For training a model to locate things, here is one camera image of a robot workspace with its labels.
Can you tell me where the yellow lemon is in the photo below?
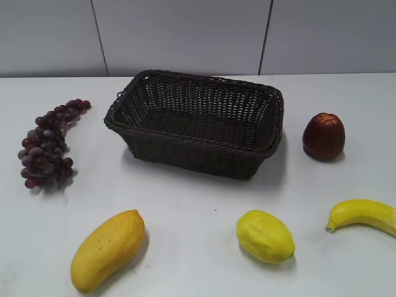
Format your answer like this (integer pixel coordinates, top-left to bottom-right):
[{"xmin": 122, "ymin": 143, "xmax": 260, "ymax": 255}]
[{"xmin": 236, "ymin": 210, "xmax": 296, "ymax": 264}]

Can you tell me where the black woven basket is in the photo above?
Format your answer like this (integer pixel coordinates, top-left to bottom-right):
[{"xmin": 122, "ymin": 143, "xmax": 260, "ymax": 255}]
[{"xmin": 104, "ymin": 70, "xmax": 284, "ymax": 179}]

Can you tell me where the red apple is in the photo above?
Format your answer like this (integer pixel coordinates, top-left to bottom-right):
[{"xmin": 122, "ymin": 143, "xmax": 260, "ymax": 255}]
[{"xmin": 302, "ymin": 113, "xmax": 346, "ymax": 161}]

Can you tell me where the yellow mango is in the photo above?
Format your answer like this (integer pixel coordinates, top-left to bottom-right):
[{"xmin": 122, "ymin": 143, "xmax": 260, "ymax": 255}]
[{"xmin": 70, "ymin": 209, "xmax": 145, "ymax": 293}]

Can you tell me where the purple grape bunch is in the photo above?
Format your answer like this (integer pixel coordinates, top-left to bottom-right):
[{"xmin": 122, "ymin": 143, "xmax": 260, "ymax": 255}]
[{"xmin": 18, "ymin": 99, "xmax": 92, "ymax": 189}]

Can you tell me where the yellow banana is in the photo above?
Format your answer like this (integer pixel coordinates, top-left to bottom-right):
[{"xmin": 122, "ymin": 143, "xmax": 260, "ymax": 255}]
[{"xmin": 325, "ymin": 199, "xmax": 395, "ymax": 237}]

